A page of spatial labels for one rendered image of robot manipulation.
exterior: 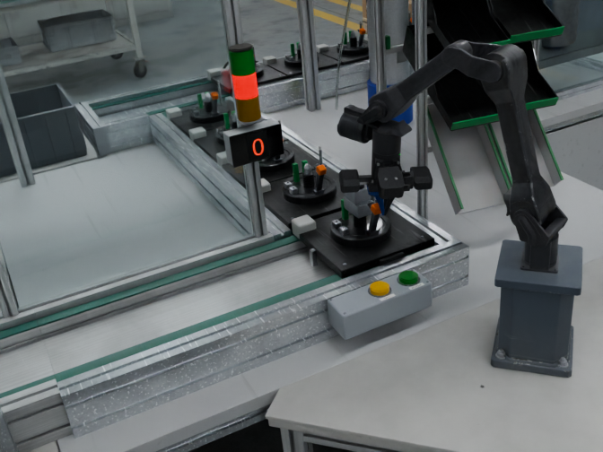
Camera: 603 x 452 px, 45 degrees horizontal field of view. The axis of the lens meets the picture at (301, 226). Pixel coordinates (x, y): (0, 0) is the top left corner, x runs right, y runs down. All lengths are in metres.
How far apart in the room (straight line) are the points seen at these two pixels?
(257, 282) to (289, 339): 0.21
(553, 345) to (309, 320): 0.47
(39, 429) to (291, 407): 0.45
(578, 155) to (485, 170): 1.07
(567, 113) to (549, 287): 1.41
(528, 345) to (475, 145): 0.56
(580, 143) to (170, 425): 1.89
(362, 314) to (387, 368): 0.11
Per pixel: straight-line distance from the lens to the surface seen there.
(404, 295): 1.48
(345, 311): 1.43
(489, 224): 1.93
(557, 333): 1.41
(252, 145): 1.57
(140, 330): 1.55
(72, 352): 1.55
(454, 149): 1.76
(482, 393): 1.40
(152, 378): 1.40
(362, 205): 1.60
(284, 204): 1.83
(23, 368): 1.55
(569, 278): 1.36
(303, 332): 1.48
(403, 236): 1.65
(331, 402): 1.38
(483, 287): 1.68
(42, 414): 1.40
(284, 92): 2.80
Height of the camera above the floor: 1.79
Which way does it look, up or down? 29 degrees down
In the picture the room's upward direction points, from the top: 6 degrees counter-clockwise
